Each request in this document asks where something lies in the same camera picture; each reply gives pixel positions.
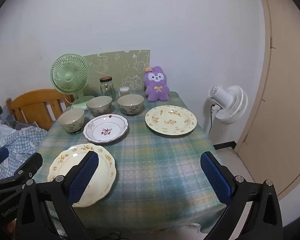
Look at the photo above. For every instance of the beige door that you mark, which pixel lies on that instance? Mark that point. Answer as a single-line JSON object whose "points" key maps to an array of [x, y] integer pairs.
{"points": [[285, 80]]}

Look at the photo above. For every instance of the floral ceramic bowl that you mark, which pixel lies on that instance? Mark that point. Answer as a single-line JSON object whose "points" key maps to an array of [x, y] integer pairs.
{"points": [[71, 120], [130, 103], [99, 105]]}

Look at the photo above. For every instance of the glass jar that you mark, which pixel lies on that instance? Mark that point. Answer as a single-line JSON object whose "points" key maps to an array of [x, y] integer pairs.
{"points": [[107, 88]]}

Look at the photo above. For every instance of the white fan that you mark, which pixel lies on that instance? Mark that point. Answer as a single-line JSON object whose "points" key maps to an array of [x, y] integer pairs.
{"points": [[231, 105]]}

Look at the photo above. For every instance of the cream yellow-flower round plate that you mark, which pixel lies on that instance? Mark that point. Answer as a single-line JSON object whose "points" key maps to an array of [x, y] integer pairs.
{"points": [[170, 120]]}

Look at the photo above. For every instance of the wooden bed headboard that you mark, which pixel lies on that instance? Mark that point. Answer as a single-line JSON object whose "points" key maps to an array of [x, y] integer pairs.
{"points": [[35, 105]]}

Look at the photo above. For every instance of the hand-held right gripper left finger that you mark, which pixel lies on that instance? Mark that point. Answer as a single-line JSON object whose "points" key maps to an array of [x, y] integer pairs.
{"points": [[83, 177]]}

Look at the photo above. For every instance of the cotton swab container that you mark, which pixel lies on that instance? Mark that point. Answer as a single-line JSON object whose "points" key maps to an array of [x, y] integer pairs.
{"points": [[124, 92]]}

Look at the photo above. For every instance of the purple plush bunny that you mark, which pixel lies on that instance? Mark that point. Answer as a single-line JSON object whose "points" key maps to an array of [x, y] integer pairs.
{"points": [[157, 87]]}

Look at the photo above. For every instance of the cream yellow-flower scalloped plate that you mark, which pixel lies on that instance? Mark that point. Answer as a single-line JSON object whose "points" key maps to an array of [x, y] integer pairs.
{"points": [[102, 177]]}

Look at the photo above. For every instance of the green printed board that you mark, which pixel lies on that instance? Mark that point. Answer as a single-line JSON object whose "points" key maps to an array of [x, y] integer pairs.
{"points": [[115, 65]]}

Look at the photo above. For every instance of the white red-pattern plate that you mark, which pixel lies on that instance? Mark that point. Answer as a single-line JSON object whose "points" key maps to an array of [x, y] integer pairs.
{"points": [[106, 128]]}

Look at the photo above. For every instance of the blue checked blanket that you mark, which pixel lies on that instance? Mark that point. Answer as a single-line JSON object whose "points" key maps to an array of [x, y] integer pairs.
{"points": [[20, 142]]}

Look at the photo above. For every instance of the green desk fan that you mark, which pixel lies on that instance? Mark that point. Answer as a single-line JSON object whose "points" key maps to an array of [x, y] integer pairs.
{"points": [[70, 76]]}

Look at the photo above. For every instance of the grey cloth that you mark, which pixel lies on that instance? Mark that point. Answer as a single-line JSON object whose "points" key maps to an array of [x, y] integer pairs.
{"points": [[20, 125]]}

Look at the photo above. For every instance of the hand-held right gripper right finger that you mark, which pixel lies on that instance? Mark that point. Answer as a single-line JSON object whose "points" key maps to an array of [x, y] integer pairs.
{"points": [[216, 177]]}

